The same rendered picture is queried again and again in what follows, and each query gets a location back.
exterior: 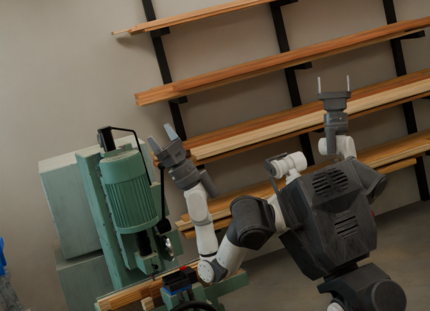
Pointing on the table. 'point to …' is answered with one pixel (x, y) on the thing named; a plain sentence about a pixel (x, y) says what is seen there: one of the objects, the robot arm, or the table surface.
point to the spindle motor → (128, 192)
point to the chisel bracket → (144, 263)
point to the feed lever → (164, 225)
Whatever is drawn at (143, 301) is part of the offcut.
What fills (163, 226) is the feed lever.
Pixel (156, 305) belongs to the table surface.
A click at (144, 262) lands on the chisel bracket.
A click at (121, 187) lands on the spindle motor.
